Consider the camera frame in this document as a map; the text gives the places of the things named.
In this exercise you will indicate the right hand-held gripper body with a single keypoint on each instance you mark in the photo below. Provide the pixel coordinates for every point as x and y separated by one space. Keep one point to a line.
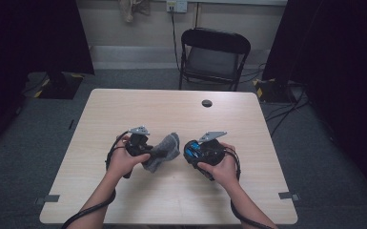
213 152

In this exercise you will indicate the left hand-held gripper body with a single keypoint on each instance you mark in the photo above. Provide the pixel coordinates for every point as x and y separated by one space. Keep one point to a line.
138 144

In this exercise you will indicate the grey cloth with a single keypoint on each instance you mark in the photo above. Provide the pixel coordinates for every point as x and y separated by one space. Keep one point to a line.
168 146

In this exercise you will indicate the blue toy car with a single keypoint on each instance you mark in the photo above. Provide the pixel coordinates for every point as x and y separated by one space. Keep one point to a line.
192 151

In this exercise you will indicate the person's left hand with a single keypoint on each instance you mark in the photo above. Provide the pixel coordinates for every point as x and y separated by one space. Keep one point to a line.
122 162

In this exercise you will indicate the person's right hand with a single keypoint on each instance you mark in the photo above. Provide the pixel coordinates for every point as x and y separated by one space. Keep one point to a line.
227 173

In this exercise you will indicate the black table grommet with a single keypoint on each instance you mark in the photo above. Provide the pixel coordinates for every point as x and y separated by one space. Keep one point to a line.
207 103

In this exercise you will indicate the small black floor strip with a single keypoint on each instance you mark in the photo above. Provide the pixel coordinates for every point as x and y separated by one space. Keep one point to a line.
71 124

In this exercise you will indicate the black stand base yellow tape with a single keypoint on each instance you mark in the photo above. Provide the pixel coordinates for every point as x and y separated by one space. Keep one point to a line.
271 90
60 87

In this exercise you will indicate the grey tape strip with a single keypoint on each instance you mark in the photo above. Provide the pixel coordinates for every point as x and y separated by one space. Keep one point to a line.
287 195
49 199

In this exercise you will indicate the black folding chair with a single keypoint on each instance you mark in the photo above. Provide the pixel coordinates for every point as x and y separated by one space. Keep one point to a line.
211 60

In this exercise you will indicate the beige hanging bag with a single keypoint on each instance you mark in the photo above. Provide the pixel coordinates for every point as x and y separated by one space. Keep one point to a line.
130 8

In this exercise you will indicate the dark curtain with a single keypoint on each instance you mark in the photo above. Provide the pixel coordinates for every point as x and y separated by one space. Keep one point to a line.
336 63
28 38

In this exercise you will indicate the white wall socket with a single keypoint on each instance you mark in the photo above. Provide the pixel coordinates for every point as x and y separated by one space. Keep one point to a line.
177 5

